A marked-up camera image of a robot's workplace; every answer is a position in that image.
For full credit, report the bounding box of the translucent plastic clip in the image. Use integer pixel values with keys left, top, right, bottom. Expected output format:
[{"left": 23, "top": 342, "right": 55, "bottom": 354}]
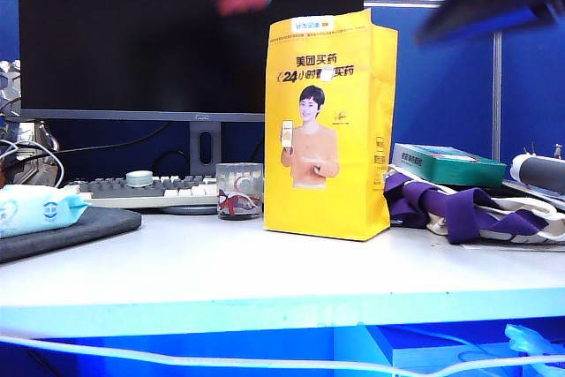
[{"left": 504, "top": 323, "right": 565, "bottom": 363}]

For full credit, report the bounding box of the long white cable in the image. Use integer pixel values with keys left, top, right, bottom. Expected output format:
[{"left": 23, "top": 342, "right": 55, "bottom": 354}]
[{"left": 0, "top": 335, "right": 565, "bottom": 374}]

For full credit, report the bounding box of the silver partition post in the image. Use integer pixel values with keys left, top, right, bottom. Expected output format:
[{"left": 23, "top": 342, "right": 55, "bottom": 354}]
[{"left": 491, "top": 32, "right": 505, "bottom": 167}]

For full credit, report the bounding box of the clear glass jar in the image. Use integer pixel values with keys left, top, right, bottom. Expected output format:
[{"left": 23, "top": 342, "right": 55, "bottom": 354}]
[{"left": 215, "top": 162, "right": 265, "bottom": 221}]

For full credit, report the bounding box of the yellow paper bag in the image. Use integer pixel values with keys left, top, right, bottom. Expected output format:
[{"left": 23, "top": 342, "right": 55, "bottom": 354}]
[{"left": 263, "top": 8, "right": 399, "bottom": 243}]

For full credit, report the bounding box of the black cable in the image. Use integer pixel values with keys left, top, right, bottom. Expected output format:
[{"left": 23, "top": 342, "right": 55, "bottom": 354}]
[{"left": 8, "top": 120, "right": 171, "bottom": 170}]

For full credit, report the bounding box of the grey monitor stand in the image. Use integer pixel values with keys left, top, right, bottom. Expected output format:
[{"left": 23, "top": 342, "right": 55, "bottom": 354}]
[{"left": 158, "top": 120, "right": 222, "bottom": 215}]

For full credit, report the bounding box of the blue wet wipes pack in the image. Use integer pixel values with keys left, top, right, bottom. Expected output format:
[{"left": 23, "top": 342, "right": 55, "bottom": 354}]
[{"left": 0, "top": 184, "right": 92, "bottom": 239}]

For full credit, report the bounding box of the white and grey keyboard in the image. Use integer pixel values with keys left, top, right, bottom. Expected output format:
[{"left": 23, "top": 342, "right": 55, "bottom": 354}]
[{"left": 64, "top": 172, "right": 221, "bottom": 210}]

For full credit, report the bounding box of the black computer monitor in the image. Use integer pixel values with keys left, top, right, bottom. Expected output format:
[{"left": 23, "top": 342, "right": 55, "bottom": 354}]
[{"left": 17, "top": 0, "right": 365, "bottom": 124}]

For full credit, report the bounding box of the green flat box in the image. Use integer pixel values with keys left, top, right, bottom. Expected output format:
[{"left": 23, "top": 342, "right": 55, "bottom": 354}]
[{"left": 391, "top": 142, "right": 508, "bottom": 189}]

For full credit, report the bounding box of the white device with grey cylinder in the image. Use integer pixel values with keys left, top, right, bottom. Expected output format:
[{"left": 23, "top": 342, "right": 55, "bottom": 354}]
[{"left": 509, "top": 152, "right": 565, "bottom": 197}]

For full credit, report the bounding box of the dark grey pad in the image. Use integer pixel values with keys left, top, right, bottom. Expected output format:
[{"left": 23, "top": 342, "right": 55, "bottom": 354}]
[{"left": 0, "top": 207, "right": 144, "bottom": 264}]

